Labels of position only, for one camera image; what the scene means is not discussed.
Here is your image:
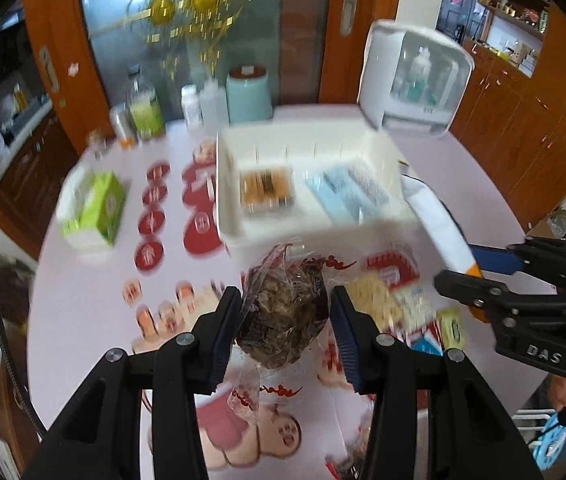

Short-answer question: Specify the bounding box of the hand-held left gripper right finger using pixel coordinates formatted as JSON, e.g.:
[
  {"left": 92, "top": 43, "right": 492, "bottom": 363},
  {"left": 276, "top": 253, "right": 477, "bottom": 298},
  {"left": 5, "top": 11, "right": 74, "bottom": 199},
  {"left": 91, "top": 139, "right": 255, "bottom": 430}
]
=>
[{"left": 330, "top": 285, "right": 546, "bottom": 480}]

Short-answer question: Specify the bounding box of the gold door ornament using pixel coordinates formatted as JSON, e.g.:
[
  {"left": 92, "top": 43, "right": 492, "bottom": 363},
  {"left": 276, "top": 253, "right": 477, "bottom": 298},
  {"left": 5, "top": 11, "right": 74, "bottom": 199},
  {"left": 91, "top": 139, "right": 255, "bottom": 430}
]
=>
[{"left": 88, "top": 0, "right": 269, "bottom": 76}]

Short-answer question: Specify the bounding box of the glass bottle with green label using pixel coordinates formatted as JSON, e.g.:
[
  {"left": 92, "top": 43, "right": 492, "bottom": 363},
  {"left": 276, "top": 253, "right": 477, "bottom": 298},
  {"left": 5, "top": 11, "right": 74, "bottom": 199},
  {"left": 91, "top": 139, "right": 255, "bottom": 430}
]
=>
[{"left": 127, "top": 72, "right": 166, "bottom": 141}]

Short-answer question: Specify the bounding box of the yellow noodle snack packet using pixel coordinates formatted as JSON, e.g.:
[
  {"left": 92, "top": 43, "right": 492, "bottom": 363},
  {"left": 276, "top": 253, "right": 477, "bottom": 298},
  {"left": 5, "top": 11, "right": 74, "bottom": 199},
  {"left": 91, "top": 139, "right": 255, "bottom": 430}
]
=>
[{"left": 345, "top": 270, "right": 404, "bottom": 333}]

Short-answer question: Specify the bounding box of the white blue snack packet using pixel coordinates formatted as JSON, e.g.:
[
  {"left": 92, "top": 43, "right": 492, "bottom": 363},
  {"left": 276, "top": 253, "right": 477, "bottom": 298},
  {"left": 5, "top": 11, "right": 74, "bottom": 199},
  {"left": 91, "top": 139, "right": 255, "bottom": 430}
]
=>
[{"left": 393, "top": 282, "right": 436, "bottom": 331}]

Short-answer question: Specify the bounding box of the teal canister with brown lid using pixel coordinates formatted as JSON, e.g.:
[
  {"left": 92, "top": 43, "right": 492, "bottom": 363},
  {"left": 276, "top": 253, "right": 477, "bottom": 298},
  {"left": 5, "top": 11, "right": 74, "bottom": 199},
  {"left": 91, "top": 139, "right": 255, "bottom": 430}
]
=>
[{"left": 226, "top": 65, "right": 274, "bottom": 123}]

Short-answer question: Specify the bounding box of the white cosmetic organizer case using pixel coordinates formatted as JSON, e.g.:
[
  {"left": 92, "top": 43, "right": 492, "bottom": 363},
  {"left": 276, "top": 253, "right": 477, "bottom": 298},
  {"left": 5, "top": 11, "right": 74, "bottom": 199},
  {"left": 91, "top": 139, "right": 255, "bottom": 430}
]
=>
[{"left": 355, "top": 19, "right": 476, "bottom": 140}]

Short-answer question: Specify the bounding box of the clear packet of tan snack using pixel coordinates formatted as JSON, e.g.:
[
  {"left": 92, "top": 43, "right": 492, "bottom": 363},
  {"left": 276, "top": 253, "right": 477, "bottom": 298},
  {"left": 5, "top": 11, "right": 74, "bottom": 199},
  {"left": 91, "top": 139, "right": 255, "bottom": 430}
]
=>
[{"left": 239, "top": 167, "right": 298, "bottom": 217}]

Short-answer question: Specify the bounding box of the small yellow-green packet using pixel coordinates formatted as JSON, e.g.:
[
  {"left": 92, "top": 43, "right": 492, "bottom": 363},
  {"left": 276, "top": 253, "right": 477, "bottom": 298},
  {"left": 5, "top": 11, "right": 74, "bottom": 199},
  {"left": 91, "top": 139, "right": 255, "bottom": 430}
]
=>
[{"left": 437, "top": 310, "right": 466, "bottom": 351}]

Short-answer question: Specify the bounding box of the blue patterned bag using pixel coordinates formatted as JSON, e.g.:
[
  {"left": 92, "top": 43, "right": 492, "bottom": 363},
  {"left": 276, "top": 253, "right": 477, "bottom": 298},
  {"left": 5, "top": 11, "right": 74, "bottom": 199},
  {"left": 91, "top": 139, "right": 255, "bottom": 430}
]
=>
[{"left": 530, "top": 412, "right": 566, "bottom": 468}]

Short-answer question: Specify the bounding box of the pink printed tablecloth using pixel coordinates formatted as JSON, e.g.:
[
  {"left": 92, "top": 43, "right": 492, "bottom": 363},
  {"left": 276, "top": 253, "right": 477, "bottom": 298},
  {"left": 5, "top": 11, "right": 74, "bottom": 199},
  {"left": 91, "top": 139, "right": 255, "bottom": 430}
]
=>
[{"left": 27, "top": 104, "right": 559, "bottom": 480}]

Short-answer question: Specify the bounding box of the white orange snack packet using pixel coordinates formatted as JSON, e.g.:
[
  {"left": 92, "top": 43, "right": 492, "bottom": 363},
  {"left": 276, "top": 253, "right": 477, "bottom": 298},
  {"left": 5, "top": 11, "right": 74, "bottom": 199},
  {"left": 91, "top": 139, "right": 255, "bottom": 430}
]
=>
[{"left": 402, "top": 175, "right": 489, "bottom": 322}]

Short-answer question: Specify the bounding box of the small blue white packet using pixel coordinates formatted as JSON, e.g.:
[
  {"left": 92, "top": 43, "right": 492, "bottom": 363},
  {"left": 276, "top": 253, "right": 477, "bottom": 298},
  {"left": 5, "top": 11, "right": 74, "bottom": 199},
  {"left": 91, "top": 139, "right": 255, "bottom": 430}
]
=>
[{"left": 408, "top": 327, "right": 444, "bottom": 356}]

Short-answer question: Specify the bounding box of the translucent squeeze bottle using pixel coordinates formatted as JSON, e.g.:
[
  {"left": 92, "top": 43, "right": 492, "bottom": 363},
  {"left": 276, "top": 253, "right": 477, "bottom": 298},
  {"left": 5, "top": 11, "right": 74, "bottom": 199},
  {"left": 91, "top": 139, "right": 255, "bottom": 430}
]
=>
[{"left": 200, "top": 77, "right": 230, "bottom": 128}]

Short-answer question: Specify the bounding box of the green tissue pack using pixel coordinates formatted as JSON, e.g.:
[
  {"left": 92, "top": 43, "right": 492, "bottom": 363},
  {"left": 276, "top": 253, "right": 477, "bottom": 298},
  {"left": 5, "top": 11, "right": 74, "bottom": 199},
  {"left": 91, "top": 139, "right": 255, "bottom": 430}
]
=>
[{"left": 58, "top": 162, "right": 128, "bottom": 253}]

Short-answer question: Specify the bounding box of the person's right hand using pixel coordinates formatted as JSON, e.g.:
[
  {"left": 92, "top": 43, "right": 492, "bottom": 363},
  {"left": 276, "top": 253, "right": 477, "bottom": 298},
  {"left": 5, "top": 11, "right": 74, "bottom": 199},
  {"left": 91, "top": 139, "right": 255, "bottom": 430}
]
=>
[{"left": 546, "top": 375, "right": 566, "bottom": 413}]

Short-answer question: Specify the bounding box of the silver door handle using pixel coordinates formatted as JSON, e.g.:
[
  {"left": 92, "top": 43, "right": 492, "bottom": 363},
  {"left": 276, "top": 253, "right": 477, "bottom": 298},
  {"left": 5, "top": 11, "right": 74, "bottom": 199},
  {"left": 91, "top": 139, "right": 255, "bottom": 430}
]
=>
[
  {"left": 38, "top": 46, "right": 61, "bottom": 93},
  {"left": 340, "top": 0, "right": 359, "bottom": 37}
]

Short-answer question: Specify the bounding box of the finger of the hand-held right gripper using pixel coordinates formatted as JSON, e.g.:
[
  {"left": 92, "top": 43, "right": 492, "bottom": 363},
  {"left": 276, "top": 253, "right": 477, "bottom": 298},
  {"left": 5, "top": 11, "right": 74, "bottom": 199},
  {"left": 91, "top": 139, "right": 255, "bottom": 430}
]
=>
[
  {"left": 468, "top": 239, "right": 566, "bottom": 277},
  {"left": 434, "top": 269, "right": 566, "bottom": 323}
]

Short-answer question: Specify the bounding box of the white pill bottle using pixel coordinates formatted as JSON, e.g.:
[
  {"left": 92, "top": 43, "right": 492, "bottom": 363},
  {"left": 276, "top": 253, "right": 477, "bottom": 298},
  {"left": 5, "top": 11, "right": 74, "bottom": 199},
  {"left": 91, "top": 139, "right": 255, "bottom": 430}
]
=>
[{"left": 181, "top": 85, "right": 203, "bottom": 128}]

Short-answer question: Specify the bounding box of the frosted glass door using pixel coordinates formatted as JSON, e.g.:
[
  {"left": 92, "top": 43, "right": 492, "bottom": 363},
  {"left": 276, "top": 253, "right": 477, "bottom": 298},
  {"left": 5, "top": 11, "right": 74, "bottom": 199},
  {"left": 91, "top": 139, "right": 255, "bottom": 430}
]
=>
[{"left": 75, "top": 0, "right": 334, "bottom": 126}]

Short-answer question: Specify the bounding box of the small jar with orange base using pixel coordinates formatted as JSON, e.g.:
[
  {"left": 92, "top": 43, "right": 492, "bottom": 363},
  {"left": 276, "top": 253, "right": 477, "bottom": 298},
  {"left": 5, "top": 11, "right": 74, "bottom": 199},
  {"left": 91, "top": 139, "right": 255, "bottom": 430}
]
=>
[{"left": 109, "top": 105, "right": 136, "bottom": 150}]

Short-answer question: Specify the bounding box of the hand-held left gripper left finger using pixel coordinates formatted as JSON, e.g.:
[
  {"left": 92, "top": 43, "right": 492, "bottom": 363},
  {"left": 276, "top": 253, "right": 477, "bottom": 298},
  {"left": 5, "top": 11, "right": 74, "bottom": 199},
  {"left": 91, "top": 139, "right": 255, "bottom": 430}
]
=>
[{"left": 23, "top": 286, "right": 244, "bottom": 480}]

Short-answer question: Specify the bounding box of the red white snack packet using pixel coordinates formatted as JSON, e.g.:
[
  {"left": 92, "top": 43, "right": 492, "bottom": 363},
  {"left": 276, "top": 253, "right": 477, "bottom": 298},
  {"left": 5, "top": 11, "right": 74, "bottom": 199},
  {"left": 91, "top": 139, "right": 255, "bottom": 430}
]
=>
[{"left": 363, "top": 250, "right": 421, "bottom": 286}]

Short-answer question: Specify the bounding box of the clear bag of dried snack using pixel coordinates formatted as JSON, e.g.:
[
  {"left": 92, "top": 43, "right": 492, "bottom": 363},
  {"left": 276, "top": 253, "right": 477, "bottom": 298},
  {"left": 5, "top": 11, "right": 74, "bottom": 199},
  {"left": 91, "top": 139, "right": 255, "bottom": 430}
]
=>
[{"left": 228, "top": 240, "right": 359, "bottom": 423}]

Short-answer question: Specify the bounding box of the white plastic storage box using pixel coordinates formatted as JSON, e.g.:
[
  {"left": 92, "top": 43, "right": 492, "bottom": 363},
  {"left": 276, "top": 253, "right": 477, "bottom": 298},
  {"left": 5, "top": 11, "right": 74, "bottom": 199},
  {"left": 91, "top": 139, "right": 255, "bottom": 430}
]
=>
[{"left": 215, "top": 117, "right": 421, "bottom": 273}]

